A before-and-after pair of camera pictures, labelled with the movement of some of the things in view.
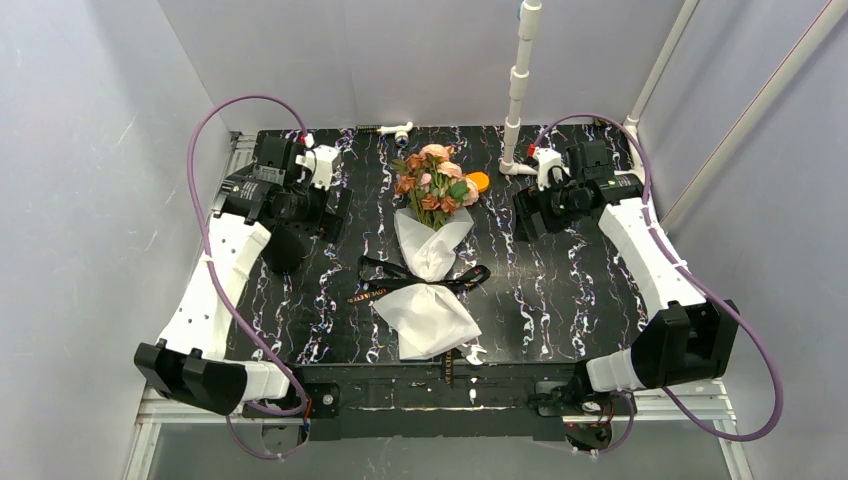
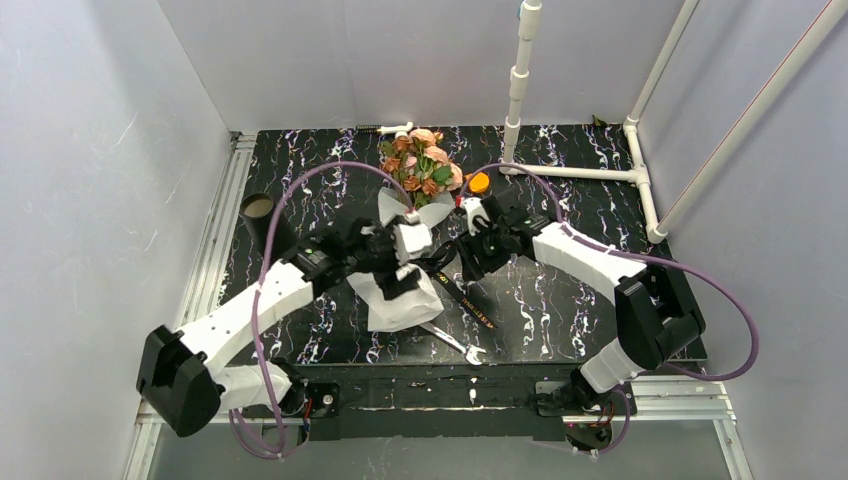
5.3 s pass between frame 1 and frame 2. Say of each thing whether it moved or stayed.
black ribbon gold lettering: moved
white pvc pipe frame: stayed
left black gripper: moved
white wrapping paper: moved
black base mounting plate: stayed
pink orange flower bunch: moved
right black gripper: moved
